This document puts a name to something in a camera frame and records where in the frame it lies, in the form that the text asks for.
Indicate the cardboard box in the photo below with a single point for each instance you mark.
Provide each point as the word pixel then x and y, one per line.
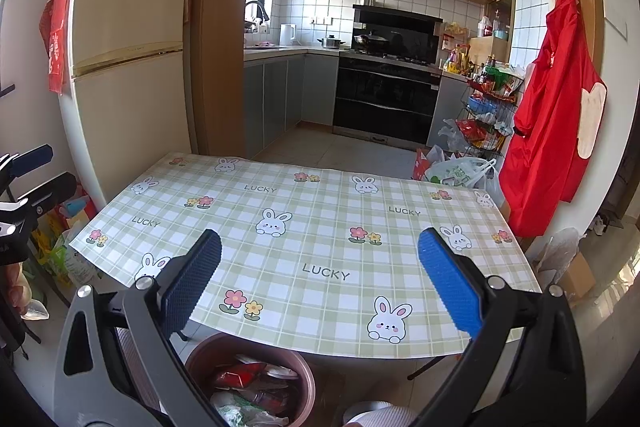
pixel 577 277

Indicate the red paper bag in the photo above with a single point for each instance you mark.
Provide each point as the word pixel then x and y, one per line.
pixel 422 164

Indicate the white round ribbed stool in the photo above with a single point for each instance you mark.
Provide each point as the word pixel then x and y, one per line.
pixel 380 414

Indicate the black wok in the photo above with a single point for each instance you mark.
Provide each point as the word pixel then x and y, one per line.
pixel 371 41

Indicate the clear pinkish plastic wrapper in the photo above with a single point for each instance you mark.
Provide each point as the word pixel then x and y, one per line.
pixel 265 399

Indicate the pink plastic bin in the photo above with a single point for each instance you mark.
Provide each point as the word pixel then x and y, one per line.
pixel 305 387

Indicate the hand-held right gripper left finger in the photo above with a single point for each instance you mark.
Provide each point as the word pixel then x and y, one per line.
pixel 192 279

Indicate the white electric kettle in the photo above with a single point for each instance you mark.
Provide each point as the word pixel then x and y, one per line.
pixel 287 35

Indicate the red gift bag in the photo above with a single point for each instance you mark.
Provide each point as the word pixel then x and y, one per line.
pixel 77 212

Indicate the steel pot with lid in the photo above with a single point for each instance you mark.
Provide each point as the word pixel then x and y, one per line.
pixel 331 43

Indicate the translucent plastic bag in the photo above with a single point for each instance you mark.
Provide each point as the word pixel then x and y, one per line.
pixel 452 134

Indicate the group of condiment bottles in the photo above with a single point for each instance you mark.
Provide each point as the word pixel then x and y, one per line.
pixel 457 62

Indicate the white green printed sack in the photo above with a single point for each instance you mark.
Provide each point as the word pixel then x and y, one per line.
pixel 75 262

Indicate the red printed hanging cloth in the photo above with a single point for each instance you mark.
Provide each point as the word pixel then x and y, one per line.
pixel 57 47

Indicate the red apron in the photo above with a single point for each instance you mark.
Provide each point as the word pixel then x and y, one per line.
pixel 545 122

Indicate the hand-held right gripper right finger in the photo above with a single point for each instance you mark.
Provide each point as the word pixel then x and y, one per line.
pixel 450 284

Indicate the checked rabbit print tablecloth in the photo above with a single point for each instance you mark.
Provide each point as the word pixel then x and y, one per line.
pixel 310 227

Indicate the yellow packet bundle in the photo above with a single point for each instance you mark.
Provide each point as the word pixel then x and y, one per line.
pixel 455 36

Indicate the grey kitchen base cabinets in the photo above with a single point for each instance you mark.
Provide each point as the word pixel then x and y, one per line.
pixel 280 97

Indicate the black kitchen faucet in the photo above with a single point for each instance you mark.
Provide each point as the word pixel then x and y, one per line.
pixel 257 7

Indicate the white plastic jug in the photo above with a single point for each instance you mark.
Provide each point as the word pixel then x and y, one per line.
pixel 484 28

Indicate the cream two-door fridge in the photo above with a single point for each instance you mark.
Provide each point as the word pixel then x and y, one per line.
pixel 125 117

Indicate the black built-in oven stove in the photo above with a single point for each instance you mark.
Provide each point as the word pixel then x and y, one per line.
pixel 385 102

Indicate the teal storage box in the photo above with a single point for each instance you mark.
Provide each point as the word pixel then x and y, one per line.
pixel 500 35

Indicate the black range hood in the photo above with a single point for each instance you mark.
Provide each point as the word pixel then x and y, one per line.
pixel 400 32

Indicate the white wall socket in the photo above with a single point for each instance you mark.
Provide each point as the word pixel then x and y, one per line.
pixel 320 20

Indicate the white green plastic bag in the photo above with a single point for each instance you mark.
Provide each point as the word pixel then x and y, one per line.
pixel 457 174

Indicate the person's left hand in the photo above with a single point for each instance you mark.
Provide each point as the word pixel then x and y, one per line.
pixel 20 292

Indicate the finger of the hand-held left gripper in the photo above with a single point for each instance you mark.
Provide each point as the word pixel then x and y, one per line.
pixel 32 157
pixel 52 189

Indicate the clear plastic bag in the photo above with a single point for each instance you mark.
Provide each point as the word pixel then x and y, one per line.
pixel 552 252

